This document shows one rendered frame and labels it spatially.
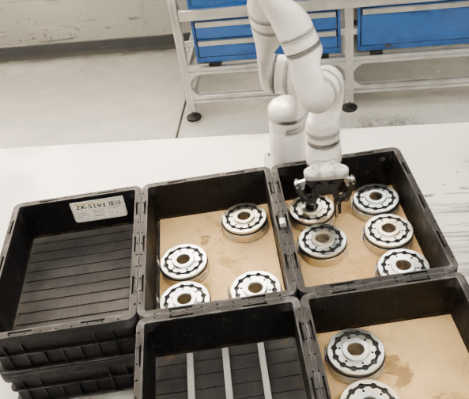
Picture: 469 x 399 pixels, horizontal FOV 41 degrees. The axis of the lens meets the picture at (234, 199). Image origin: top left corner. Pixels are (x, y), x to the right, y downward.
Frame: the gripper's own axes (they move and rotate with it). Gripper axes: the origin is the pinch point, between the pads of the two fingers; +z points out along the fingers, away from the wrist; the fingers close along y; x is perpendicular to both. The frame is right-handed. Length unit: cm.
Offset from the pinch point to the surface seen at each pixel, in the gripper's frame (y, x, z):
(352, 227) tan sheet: -5.5, 4.1, 2.4
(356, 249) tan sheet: -5.6, 11.1, 2.5
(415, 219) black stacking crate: -18.6, 7.2, -1.5
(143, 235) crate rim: 38.9, 12.9, -7.5
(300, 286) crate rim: 6.8, 29.7, -7.4
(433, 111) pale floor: -65, -167, 84
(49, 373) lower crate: 57, 37, 5
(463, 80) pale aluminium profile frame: -80, -172, 71
